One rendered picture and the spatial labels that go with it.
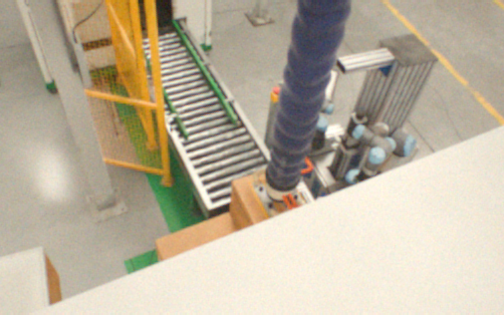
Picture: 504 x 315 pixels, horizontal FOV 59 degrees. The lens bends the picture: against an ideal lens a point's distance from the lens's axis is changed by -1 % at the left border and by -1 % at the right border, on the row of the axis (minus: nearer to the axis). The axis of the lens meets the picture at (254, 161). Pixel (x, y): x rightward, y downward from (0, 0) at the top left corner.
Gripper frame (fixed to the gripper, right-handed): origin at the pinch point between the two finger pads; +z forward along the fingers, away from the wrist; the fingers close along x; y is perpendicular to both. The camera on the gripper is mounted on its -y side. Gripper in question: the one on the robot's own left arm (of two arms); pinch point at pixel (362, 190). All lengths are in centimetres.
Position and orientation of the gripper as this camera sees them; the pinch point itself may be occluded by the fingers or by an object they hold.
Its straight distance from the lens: 258.0
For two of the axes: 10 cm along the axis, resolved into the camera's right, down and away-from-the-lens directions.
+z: -0.9, 6.2, 7.8
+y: -9.2, 2.5, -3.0
